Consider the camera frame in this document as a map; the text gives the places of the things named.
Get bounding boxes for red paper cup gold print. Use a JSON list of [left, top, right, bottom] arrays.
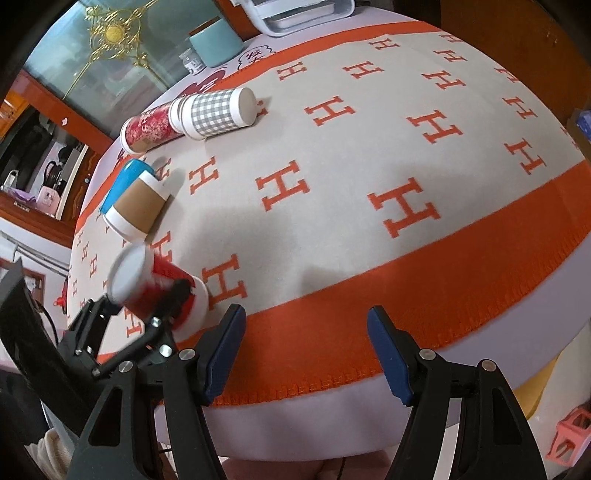
[[106, 244, 208, 341]]

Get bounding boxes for brown sleeve paper cup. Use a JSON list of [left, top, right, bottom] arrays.
[[103, 171, 170, 244]]

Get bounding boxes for blue plastic cup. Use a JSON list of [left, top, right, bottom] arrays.
[[99, 158, 155, 214]]

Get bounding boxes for red floral paper cup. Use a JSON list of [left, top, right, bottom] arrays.
[[120, 101, 181, 155]]

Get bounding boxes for grey checked paper cup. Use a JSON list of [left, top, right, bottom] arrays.
[[168, 87, 257, 140]]

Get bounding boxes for pink plastic stool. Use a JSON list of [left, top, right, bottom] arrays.
[[546, 406, 591, 467]]

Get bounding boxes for orange H pattern blanket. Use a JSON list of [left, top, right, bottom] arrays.
[[66, 20, 591, 407]]

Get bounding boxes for teal ceramic canister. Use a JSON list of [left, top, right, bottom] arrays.
[[189, 17, 243, 68]]

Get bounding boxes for glass door gold ornament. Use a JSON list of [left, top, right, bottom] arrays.
[[22, 0, 223, 139]]

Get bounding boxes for white desktop appliance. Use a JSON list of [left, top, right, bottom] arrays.
[[232, 0, 356, 37]]

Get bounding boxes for brown wooden cabinet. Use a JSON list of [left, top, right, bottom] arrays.
[[438, 0, 591, 163]]

